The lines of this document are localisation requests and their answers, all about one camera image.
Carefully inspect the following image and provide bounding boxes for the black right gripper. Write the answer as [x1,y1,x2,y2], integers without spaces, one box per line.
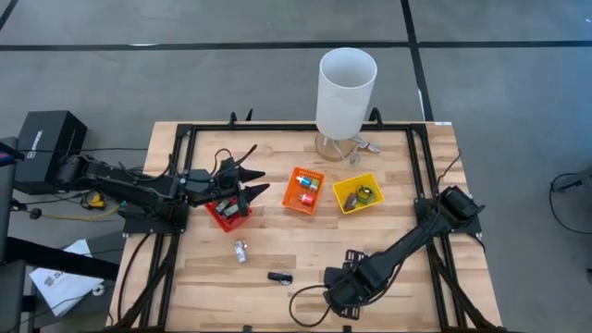
[322,248,372,321]

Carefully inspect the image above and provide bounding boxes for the orange plastic basket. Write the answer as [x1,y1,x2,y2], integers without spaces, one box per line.
[281,166,326,216]

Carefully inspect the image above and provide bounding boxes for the black link band watch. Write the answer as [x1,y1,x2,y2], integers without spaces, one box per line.
[266,271,294,286]

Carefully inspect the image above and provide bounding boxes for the white lamp cable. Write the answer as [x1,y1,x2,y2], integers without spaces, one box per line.
[344,135,383,167]

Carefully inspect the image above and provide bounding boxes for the white paper sheets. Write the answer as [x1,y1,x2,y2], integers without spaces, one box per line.
[29,239,106,318]

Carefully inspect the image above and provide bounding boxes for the dark blue device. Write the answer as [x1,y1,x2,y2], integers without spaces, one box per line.
[0,141,25,167]

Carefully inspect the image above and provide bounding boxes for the round wooden lamp base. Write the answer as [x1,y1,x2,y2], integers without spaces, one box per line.
[314,131,361,163]

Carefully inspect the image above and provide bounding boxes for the black cardboard box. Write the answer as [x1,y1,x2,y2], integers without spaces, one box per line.
[13,109,89,194]

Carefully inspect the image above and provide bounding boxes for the yellow plastic basket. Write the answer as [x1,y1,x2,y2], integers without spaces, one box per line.
[332,172,386,216]

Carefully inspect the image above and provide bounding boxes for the green wrist band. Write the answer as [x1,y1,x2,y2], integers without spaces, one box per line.
[354,184,376,205]

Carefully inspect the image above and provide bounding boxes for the black side desk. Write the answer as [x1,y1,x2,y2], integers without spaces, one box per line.
[0,136,121,333]

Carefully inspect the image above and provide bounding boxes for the red plastic basket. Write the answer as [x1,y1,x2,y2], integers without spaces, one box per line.
[204,196,253,234]

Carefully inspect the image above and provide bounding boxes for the yellow black connector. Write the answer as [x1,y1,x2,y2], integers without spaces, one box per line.
[85,191,106,210]

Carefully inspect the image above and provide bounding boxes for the black aluminium table frame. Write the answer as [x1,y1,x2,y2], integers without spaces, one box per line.
[138,109,500,333]

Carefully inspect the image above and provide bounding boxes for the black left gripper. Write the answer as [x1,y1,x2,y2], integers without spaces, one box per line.
[183,155,271,219]

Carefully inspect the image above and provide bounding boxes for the black camera cable loop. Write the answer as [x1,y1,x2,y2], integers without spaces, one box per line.
[289,283,335,329]

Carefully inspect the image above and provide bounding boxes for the black floor cable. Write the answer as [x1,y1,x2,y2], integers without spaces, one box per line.
[549,171,592,233]

